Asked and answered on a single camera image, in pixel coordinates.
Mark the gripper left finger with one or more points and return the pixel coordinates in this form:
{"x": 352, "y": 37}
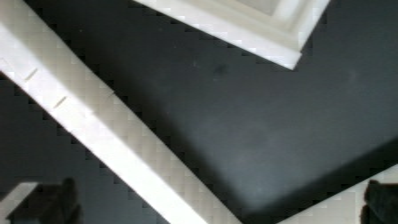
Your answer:
{"x": 41, "y": 204}

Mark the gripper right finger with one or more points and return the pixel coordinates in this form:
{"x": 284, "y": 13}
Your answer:
{"x": 378, "y": 212}

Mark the white cabinet body box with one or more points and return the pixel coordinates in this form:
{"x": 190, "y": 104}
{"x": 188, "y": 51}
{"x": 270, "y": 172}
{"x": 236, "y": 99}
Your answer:
{"x": 263, "y": 25}

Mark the white right fence piece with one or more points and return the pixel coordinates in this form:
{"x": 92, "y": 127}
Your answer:
{"x": 338, "y": 209}

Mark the white front fence bar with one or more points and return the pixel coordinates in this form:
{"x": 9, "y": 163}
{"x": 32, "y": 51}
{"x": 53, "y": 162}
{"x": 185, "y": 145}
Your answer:
{"x": 44, "y": 69}

